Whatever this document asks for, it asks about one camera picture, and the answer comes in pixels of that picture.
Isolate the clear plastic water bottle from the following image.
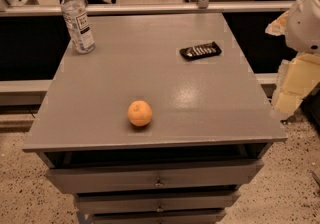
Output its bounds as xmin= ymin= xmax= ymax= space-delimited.
xmin=61 ymin=0 xmax=95 ymax=54

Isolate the orange fruit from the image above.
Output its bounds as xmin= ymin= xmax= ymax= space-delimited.
xmin=127 ymin=101 xmax=153 ymax=127

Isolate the grey drawer cabinet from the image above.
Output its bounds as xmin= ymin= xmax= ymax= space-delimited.
xmin=21 ymin=12 xmax=289 ymax=224

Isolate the black rxbar chocolate wrapper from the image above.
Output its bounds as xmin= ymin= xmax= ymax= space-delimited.
xmin=179 ymin=42 xmax=222 ymax=61

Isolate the grey top drawer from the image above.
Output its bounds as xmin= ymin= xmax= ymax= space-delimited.
xmin=47 ymin=159 xmax=263 ymax=194

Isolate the grey drawer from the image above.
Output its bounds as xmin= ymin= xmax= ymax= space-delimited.
xmin=76 ymin=191 xmax=240 ymax=214
xmin=47 ymin=159 xmax=263 ymax=194
xmin=93 ymin=209 xmax=225 ymax=224

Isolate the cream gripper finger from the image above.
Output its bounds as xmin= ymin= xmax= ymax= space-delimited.
xmin=272 ymin=52 xmax=320 ymax=115
xmin=265 ymin=11 xmax=289 ymax=36

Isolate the grey middle drawer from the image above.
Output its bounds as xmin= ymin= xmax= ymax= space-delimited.
xmin=76 ymin=191 xmax=240 ymax=214

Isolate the grey bottom drawer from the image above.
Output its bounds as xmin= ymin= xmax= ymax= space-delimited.
xmin=93 ymin=209 xmax=225 ymax=224

